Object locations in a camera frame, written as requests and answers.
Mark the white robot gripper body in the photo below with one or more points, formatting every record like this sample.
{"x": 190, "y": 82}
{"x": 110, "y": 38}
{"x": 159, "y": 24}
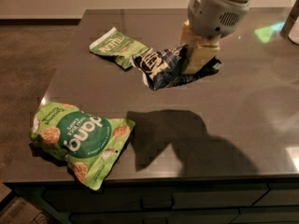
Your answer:
{"x": 212, "y": 13}

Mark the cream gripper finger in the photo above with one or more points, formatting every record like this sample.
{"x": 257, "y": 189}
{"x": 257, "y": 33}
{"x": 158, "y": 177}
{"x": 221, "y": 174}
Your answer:
{"x": 184, "y": 37}
{"x": 200, "y": 50}

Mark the blue kettle chip bag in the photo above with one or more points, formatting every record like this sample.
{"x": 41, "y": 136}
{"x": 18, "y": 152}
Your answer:
{"x": 162, "y": 69}

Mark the green kettle chip bag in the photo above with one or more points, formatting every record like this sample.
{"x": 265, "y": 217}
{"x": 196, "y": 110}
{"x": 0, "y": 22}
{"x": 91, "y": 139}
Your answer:
{"x": 119, "y": 47}

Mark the green dang rice chips bag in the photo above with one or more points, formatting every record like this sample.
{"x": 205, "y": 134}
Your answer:
{"x": 90, "y": 145}

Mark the dark cabinet drawers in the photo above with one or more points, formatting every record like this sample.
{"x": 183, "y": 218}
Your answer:
{"x": 255, "y": 203}

